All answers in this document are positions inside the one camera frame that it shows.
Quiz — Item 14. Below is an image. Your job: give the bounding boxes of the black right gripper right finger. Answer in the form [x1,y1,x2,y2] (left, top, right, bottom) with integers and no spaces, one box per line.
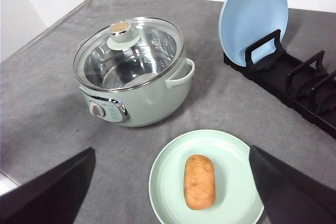
[249,146,336,224]

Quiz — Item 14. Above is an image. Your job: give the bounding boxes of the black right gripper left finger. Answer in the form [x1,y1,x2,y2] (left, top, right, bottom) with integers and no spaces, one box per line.
[0,147,96,224]

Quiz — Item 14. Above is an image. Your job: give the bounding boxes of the green plate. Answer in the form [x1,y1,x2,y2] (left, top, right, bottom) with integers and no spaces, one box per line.
[149,130,264,224]

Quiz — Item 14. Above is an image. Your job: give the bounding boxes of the brown potato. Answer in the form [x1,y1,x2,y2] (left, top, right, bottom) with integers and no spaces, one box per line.
[183,154,216,211]

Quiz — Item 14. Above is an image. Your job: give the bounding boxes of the glass steamer lid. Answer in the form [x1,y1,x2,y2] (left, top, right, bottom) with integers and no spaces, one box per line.
[73,17,183,92]

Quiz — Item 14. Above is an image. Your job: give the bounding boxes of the black plate rack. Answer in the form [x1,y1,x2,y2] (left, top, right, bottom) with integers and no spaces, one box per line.
[224,29,336,139]

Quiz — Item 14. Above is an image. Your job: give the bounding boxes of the green electric steamer pot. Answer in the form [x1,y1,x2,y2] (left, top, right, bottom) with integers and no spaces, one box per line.
[78,59,195,127]

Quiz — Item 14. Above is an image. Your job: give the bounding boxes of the blue plate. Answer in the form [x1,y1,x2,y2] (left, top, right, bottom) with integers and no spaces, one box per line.
[218,0,288,67]

